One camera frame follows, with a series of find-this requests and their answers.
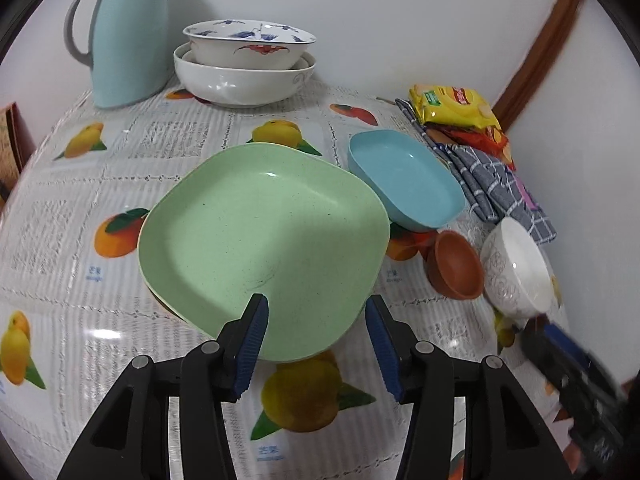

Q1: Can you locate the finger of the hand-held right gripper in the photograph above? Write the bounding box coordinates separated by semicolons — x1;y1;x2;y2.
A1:
522;321;608;401

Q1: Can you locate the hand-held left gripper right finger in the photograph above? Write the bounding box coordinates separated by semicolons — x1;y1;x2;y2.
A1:
365;295;573;480

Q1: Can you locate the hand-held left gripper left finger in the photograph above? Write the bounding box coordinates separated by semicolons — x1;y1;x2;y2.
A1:
56;292;271;480

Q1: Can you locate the white patterned bowl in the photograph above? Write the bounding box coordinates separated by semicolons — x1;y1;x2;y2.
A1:
480;216;557;320

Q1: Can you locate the small brown bowl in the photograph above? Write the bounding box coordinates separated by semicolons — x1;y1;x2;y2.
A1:
426;230;486;301

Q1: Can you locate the green square plate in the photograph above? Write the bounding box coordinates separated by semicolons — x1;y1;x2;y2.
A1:
137;143;392;364

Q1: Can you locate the light blue rectangular dish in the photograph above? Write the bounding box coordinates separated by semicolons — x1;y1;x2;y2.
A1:
347;129;466;233

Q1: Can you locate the grey checked cloth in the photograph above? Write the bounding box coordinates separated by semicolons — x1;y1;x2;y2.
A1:
395;97;557;245

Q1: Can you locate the red chip bag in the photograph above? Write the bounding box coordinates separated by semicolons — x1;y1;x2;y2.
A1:
427;122;516;171

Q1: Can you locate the yellow chip bag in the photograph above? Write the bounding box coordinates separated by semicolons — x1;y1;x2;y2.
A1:
409;84;502;131

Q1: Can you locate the large white bowl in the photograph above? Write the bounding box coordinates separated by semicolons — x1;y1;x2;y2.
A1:
173;42;317;108

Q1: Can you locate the blue and red painted bowl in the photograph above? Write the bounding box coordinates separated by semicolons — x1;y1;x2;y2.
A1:
182;20;317;71

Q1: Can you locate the brown wooden corner trim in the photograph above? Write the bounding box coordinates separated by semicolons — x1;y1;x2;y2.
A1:
492;0;586;133

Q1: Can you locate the brown wooden furniture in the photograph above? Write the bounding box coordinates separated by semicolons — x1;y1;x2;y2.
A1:
0;101;37;211

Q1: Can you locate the light blue thermos jug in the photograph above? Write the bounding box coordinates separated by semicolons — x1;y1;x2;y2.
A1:
64;0;168;109

